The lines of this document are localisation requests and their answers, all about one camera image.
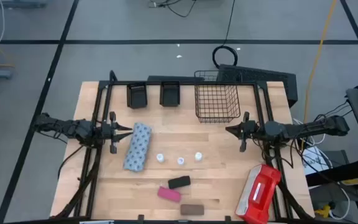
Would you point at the white bag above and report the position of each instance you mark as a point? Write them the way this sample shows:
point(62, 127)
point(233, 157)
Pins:
point(317, 160)

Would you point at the black eraser block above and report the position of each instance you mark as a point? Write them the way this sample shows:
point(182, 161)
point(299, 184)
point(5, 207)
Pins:
point(179, 182)

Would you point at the red first aid kit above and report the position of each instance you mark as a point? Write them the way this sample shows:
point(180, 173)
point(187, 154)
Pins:
point(258, 193)

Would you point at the pink bandage roll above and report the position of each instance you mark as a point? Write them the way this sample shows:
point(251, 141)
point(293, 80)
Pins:
point(169, 194)

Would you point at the blue-grey patterned soft pack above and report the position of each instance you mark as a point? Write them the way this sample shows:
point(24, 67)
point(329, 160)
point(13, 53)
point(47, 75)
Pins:
point(138, 146)

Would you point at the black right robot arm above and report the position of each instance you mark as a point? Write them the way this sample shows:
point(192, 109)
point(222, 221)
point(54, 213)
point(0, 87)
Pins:
point(306, 127)

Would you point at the black perforated computer case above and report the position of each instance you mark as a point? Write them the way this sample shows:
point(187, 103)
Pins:
point(259, 76)

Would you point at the yellow plug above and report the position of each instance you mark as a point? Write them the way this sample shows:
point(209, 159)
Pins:
point(322, 211)

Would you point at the black plastic bin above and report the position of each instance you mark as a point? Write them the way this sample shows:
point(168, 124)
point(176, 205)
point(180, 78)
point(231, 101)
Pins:
point(169, 95)
point(137, 96)

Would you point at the small white vial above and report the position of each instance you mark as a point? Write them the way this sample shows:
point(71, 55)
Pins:
point(180, 160)
point(198, 156)
point(160, 157)

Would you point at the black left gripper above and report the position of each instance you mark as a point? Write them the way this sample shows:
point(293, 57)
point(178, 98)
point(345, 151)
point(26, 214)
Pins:
point(113, 137)

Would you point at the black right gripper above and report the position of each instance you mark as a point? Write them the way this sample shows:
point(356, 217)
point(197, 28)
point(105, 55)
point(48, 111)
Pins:
point(251, 129)

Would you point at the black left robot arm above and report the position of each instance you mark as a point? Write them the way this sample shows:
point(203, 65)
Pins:
point(73, 127)

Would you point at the brown eraser block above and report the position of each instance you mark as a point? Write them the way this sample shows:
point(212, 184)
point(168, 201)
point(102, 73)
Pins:
point(192, 209)

